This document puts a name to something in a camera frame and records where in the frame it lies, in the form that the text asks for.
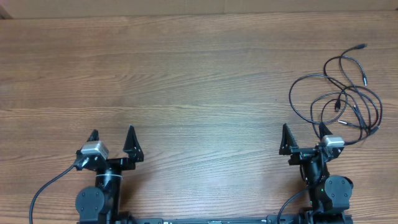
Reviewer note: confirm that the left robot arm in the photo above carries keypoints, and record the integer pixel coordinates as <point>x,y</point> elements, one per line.
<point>100,203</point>

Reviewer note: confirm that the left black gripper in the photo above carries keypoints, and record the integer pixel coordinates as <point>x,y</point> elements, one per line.
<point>135,154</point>

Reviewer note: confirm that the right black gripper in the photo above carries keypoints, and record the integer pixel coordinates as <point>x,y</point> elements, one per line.
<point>289,147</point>

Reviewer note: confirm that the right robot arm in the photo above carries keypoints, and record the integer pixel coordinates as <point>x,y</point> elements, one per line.
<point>329,194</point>

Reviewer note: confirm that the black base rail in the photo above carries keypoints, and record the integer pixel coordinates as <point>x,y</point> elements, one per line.
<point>270,219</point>

